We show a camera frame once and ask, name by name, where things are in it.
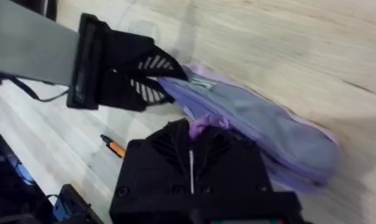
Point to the black wrist plate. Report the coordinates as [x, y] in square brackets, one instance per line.
[85, 62]

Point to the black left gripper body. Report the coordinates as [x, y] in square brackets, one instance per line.
[119, 62]

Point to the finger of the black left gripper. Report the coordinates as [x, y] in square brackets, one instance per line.
[148, 91]
[163, 67]

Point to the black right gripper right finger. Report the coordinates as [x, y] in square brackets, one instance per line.
[231, 168]

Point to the purple soft zip bag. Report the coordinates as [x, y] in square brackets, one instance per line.
[262, 124]

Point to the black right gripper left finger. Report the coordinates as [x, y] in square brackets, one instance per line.
[156, 168]

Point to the orange and black pen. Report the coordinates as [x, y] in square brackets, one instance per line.
[115, 147]

